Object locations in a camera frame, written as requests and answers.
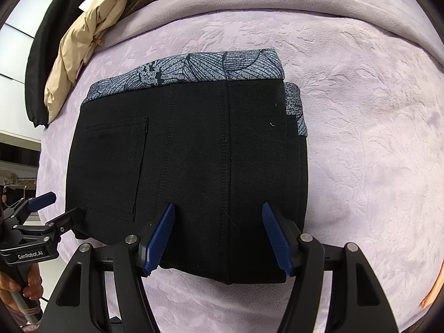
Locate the person's left hand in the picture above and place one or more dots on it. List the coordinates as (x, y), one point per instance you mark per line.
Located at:
(33, 288)

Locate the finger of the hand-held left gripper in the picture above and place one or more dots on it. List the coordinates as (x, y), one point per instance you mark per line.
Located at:
(62, 222)
(41, 201)

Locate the black pants with patterned waistband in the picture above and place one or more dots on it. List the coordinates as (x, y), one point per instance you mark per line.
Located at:
(194, 145)

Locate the lilac embossed blanket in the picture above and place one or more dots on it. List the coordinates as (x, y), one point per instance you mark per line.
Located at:
(364, 145)

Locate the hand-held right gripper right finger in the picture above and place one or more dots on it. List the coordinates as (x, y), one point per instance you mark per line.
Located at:
(277, 239)

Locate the beige jacket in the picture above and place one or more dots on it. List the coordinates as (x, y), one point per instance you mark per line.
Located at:
(79, 41)

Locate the orange cloth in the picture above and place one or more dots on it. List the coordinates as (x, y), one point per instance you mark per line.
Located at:
(432, 293)

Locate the black garment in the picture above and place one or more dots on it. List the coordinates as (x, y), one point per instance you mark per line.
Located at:
(45, 41)

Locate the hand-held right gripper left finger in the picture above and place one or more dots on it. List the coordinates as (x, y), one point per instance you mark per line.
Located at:
(159, 239)

